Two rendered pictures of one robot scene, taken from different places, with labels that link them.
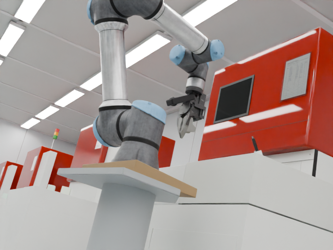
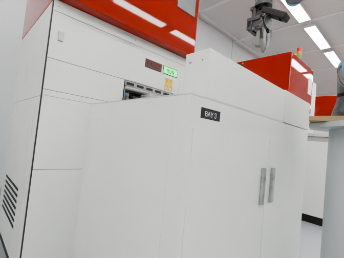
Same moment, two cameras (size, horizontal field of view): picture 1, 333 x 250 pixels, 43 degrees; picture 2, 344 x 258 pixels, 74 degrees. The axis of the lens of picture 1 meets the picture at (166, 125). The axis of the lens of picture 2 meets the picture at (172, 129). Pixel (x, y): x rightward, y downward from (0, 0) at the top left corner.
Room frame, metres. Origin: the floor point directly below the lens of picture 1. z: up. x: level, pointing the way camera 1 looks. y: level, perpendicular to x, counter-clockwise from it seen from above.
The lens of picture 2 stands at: (2.18, 0.74, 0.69)
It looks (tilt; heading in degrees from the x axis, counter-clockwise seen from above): 3 degrees up; 255
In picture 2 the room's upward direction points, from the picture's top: 6 degrees clockwise
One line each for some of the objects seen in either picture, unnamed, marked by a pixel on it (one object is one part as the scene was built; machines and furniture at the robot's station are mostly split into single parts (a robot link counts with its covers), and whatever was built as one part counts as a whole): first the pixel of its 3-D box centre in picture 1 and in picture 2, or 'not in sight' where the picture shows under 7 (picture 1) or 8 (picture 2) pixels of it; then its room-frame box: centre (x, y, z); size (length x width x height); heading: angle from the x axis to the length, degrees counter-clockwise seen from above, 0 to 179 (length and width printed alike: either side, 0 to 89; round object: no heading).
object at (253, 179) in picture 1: (284, 205); (241, 112); (1.45, -0.46, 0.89); 0.62 x 0.35 x 0.14; 118
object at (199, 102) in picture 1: (193, 104); (260, 18); (1.62, -0.09, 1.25); 0.09 x 0.08 x 0.12; 118
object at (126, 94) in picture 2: not in sight; (156, 103); (1.95, -0.54, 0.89); 0.44 x 0.02 x 0.10; 28
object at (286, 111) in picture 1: (299, 124); (113, 3); (2.26, -0.74, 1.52); 0.81 x 0.75 x 0.60; 28
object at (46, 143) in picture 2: not in sight; (91, 176); (2.27, -0.77, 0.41); 0.82 x 0.70 x 0.82; 28
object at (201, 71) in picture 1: (197, 69); not in sight; (1.62, -0.08, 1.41); 0.09 x 0.08 x 0.11; 134
